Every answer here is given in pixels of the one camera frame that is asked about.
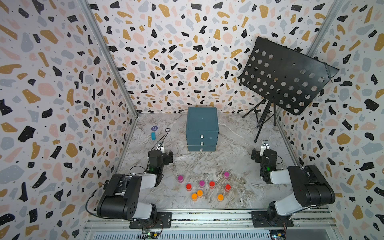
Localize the red paint can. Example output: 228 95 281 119
186 184 192 192
225 184 231 192
209 181 216 189

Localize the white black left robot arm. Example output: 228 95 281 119
96 150 174 225

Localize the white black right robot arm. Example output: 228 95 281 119
251 149 336 228

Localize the magenta paint can left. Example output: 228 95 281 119
178 175 184 183

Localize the teal middle drawer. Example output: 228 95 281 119
186 140 218 147

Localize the teal bottom drawer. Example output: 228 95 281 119
188 146 217 152

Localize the magenta paint can middle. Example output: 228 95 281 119
199 181 206 188

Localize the orange paint can left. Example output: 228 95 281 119
191 193 198 201

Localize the orange paint can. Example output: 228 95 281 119
191 193 198 201
197 190 203 198
217 194 224 202

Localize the teal drawer cabinet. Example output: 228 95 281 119
186 107 219 147

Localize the orange paint can middle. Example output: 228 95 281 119
197 190 203 198

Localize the orange paint can right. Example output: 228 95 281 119
217 194 224 202

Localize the black perforated music stand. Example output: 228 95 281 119
238 37 340 130

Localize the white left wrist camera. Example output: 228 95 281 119
155 143 165 153

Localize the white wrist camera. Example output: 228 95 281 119
260 140 270 156
155 143 165 153

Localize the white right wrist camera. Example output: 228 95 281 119
260 140 270 156

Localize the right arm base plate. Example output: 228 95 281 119
251 211 294 228

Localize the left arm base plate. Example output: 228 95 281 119
129 212 172 229

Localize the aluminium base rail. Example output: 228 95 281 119
80 209 342 240

